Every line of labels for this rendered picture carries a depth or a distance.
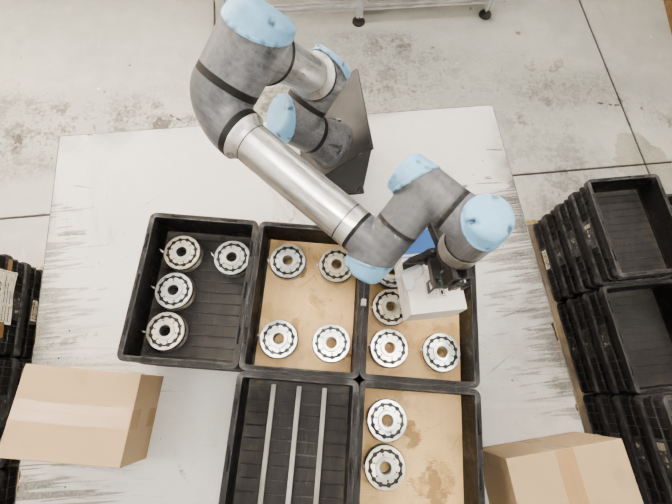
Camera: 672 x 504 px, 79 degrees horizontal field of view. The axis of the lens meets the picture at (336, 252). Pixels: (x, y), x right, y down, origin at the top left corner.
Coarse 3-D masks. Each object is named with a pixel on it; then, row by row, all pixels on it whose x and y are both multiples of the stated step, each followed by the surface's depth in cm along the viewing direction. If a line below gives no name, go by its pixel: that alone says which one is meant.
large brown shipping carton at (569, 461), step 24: (576, 432) 118; (504, 456) 101; (528, 456) 99; (552, 456) 99; (576, 456) 99; (600, 456) 100; (624, 456) 100; (504, 480) 101; (528, 480) 97; (552, 480) 97; (576, 480) 98; (600, 480) 98; (624, 480) 98
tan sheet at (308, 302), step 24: (288, 264) 120; (312, 264) 120; (336, 264) 120; (264, 288) 117; (288, 288) 117; (312, 288) 118; (336, 288) 118; (264, 312) 115; (288, 312) 115; (312, 312) 115; (336, 312) 116; (312, 336) 113; (264, 360) 111; (288, 360) 111; (312, 360) 111
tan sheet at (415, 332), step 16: (368, 320) 115; (416, 320) 116; (432, 320) 116; (448, 320) 116; (368, 336) 114; (416, 336) 114; (368, 352) 112; (416, 352) 113; (368, 368) 111; (384, 368) 111; (400, 368) 111; (416, 368) 111
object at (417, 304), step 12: (420, 240) 91; (432, 240) 91; (408, 252) 90; (420, 252) 90; (396, 264) 96; (420, 276) 88; (420, 288) 87; (408, 300) 87; (420, 300) 87; (432, 300) 87; (444, 300) 87; (456, 300) 87; (408, 312) 88; (420, 312) 86; (432, 312) 86; (444, 312) 88; (456, 312) 90
